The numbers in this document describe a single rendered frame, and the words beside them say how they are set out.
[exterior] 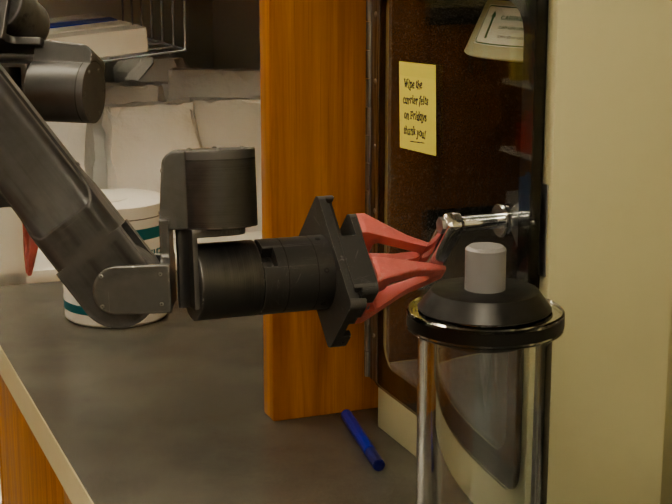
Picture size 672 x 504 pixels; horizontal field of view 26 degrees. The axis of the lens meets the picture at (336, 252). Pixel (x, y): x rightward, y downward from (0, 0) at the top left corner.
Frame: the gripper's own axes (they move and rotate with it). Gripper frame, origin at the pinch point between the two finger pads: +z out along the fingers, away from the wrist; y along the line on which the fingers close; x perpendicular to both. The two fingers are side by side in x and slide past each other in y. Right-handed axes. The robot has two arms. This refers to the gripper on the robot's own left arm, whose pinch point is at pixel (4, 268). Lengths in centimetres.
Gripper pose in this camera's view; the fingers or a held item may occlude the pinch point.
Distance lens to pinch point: 143.3
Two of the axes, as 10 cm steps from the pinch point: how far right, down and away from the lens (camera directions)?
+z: -0.1, 9.7, 2.3
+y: 9.3, -0.8, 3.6
